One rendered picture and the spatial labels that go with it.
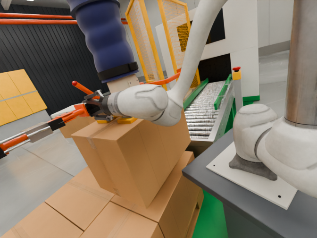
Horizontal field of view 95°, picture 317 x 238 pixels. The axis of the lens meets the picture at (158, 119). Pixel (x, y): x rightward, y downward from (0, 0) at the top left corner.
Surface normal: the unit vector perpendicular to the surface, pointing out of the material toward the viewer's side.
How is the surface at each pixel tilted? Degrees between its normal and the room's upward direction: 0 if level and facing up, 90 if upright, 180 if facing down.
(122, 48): 78
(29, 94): 90
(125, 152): 90
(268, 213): 0
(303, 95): 87
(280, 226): 0
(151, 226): 0
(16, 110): 90
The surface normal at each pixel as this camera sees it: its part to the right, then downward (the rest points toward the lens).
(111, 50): 0.25, 0.04
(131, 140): 0.81, -0.01
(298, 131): -0.77, -0.30
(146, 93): -0.35, -0.25
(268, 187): -0.28, -0.89
